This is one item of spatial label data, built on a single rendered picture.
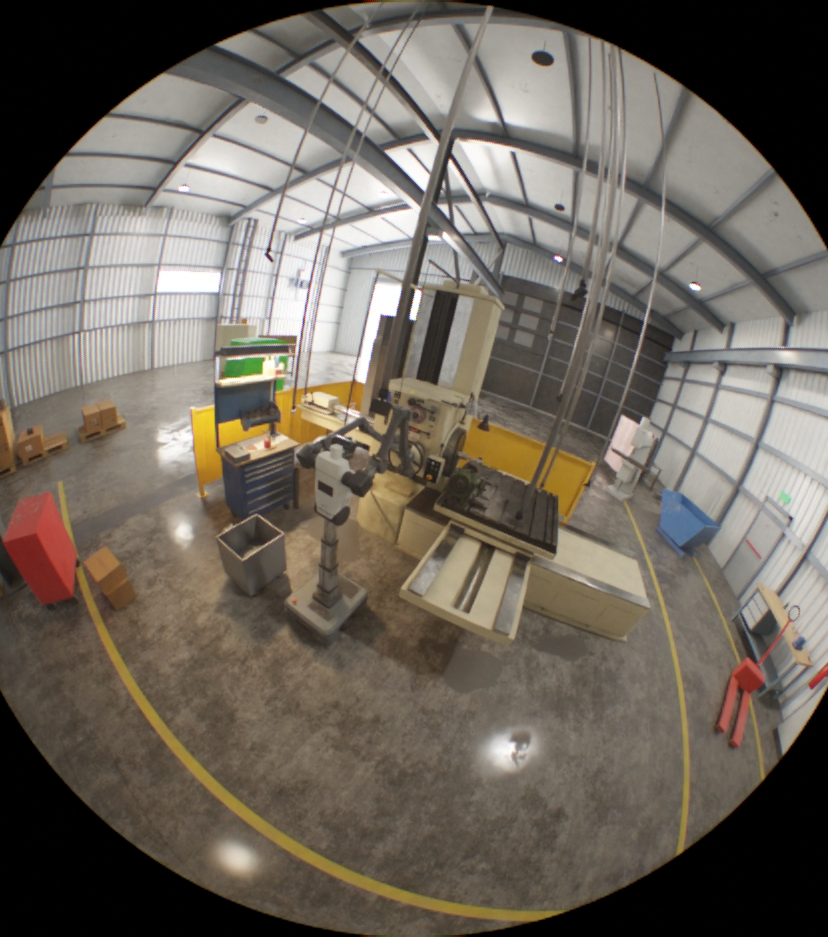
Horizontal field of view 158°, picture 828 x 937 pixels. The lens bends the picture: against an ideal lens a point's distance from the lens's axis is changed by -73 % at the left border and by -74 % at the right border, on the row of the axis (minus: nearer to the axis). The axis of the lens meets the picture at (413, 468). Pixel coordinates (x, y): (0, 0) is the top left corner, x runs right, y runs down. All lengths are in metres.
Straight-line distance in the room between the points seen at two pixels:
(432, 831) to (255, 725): 1.46
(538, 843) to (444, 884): 0.74
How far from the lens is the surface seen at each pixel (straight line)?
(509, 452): 5.29
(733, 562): 8.86
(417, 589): 2.33
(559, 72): 7.29
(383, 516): 3.62
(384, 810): 2.49
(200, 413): 4.11
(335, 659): 2.73
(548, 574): 3.39
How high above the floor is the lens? 2.47
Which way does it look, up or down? 26 degrees down
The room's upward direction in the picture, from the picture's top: 14 degrees clockwise
